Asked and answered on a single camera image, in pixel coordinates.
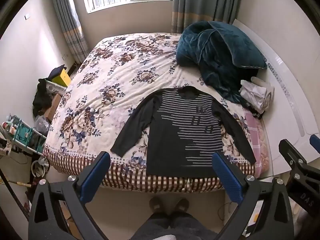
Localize clear plastic bag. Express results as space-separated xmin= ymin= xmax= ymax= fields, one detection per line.
xmin=34 ymin=115 xmax=52 ymax=137

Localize white folded clothes bundle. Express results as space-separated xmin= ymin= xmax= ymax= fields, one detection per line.
xmin=240 ymin=77 xmax=275 ymax=115

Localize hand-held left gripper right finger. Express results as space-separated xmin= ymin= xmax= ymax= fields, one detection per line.
xmin=212 ymin=151 xmax=294 ymax=240

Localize teal storage rack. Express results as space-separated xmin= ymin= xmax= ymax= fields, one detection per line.
xmin=2 ymin=116 xmax=48 ymax=155

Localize floral bedspread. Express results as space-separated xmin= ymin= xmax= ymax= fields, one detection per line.
xmin=42 ymin=32 xmax=263 ymax=193

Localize white headboard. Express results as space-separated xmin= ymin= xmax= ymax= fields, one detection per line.
xmin=232 ymin=19 xmax=320 ymax=178

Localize dark striped sweater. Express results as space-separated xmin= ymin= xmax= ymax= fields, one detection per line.
xmin=110 ymin=86 xmax=257 ymax=178

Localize grey-blue curtain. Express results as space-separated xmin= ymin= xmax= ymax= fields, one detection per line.
xmin=171 ymin=0 xmax=244 ymax=34
xmin=49 ymin=0 xmax=89 ymax=64

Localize person's grey trouser legs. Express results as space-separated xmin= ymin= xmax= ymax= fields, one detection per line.
xmin=130 ymin=211 xmax=218 ymax=240

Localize yellow box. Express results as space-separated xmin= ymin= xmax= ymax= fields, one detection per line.
xmin=51 ymin=69 xmax=72 ymax=88

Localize cardboard box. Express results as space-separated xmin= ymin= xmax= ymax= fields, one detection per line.
xmin=46 ymin=94 xmax=62 ymax=123

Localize grey slipper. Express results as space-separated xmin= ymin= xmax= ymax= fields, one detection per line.
xmin=149 ymin=197 xmax=164 ymax=214
xmin=172 ymin=199 xmax=189 ymax=214

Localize dark clothes pile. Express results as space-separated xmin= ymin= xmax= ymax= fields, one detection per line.
xmin=32 ymin=79 xmax=54 ymax=117

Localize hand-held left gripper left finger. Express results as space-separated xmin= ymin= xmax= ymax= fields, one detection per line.
xmin=28 ymin=151 xmax=111 ymax=240

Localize pink checked quilt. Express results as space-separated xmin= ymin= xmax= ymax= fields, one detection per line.
xmin=244 ymin=110 xmax=269 ymax=178

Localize dark blue cloth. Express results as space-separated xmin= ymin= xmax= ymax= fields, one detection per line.
xmin=48 ymin=64 xmax=67 ymax=79

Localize teal plush blanket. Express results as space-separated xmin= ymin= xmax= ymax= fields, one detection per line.
xmin=176 ymin=21 xmax=267 ymax=103

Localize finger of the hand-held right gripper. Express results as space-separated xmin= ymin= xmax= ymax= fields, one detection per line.
xmin=309 ymin=134 xmax=320 ymax=153
xmin=279 ymin=139 xmax=308 ymax=167

